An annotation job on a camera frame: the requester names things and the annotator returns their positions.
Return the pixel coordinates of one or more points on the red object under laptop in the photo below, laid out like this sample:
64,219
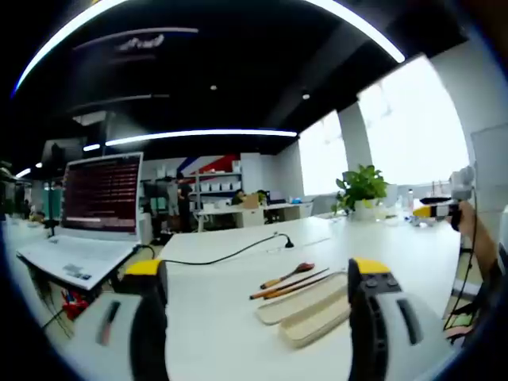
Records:
75,303

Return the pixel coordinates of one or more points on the white laptop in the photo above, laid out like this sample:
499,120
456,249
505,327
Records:
99,198

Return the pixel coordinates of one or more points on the green potted plant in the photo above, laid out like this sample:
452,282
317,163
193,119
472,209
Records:
361,186

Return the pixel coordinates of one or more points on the brown wooden spoon utensil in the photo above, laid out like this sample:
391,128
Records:
301,268

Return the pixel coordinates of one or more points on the beige cutlery case lid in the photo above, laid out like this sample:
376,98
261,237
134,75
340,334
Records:
285,309

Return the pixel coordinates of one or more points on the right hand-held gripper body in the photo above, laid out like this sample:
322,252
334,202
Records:
462,182

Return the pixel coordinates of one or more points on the long ceiling light strip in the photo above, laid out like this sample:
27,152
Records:
198,135

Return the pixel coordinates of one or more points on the beige cutlery case base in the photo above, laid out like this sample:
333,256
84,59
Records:
313,321

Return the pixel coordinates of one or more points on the shelf with white bins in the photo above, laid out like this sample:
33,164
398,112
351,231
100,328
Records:
218,186

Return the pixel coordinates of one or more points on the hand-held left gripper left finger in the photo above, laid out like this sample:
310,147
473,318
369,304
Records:
151,317

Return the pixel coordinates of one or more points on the brown cardboard box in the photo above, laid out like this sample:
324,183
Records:
251,201

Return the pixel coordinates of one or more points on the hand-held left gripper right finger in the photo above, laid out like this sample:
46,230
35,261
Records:
369,317

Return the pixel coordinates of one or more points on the curved ceiling light strip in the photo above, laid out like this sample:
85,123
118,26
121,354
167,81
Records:
357,24

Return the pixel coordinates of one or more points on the brown wooden chopstick utensil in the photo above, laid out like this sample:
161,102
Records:
278,292
260,294

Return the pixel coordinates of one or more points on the white background desk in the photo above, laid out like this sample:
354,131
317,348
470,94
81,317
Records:
254,212

